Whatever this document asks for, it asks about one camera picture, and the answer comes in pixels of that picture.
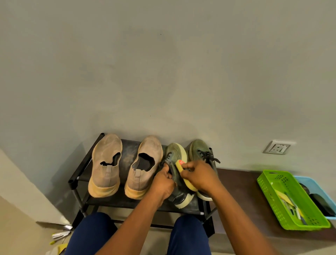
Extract person's left hand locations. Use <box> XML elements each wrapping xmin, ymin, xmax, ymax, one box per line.
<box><xmin>151</xmin><ymin>163</ymin><xmax>177</xmax><ymax>203</ymax></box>

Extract person's right hand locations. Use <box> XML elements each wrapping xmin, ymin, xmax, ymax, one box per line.
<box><xmin>180</xmin><ymin>160</ymin><xmax>224</xmax><ymax>196</ymax></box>

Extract beige suede shoe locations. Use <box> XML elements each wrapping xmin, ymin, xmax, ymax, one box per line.
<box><xmin>124</xmin><ymin>135</ymin><xmax>163</xmax><ymax>200</ymax></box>
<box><xmin>88</xmin><ymin>133</ymin><xmax>123</xmax><ymax>198</ymax></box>

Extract yellow-edged shoe shine sponge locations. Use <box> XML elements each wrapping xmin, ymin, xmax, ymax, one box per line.
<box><xmin>175</xmin><ymin>159</ymin><xmax>199</xmax><ymax>192</ymax></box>

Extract green sneaker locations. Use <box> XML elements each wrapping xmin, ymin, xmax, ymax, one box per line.
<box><xmin>189</xmin><ymin>139</ymin><xmax>221</xmax><ymax>202</ymax></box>
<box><xmin>164</xmin><ymin>143</ymin><xmax>196</xmax><ymax>209</ymax></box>

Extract yellow sticky note pad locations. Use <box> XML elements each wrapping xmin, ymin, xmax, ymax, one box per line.
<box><xmin>275</xmin><ymin>189</ymin><xmax>294</xmax><ymax>207</ymax></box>

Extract person's right forearm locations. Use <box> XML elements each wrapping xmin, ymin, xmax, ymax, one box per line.
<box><xmin>211</xmin><ymin>186</ymin><xmax>276</xmax><ymax>255</ymax></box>

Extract person's left forearm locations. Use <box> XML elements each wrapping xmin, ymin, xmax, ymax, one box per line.
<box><xmin>96</xmin><ymin>194</ymin><xmax>168</xmax><ymax>255</ymax></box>

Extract dark brown low bench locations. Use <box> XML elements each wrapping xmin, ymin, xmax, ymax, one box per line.
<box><xmin>210</xmin><ymin>168</ymin><xmax>336</xmax><ymax>255</ymax></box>

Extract black metal shoe rack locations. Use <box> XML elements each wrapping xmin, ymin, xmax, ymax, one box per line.
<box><xmin>68</xmin><ymin>133</ymin><xmax>218</xmax><ymax>238</ymax></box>

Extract dark blue trousers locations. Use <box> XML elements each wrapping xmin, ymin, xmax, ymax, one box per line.
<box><xmin>64</xmin><ymin>212</ymin><xmax>212</xmax><ymax>255</ymax></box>

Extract green plastic basket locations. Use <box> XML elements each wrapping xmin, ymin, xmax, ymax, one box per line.
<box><xmin>257</xmin><ymin>170</ymin><xmax>331</xmax><ymax>231</ymax></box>

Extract light blue plastic basket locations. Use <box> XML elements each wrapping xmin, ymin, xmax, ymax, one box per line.
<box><xmin>293</xmin><ymin>175</ymin><xmax>336</xmax><ymax>221</ymax></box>

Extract white wall socket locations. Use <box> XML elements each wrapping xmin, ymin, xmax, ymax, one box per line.
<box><xmin>263</xmin><ymin>139</ymin><xmax>296</xmax><ymax>155</ymax></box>

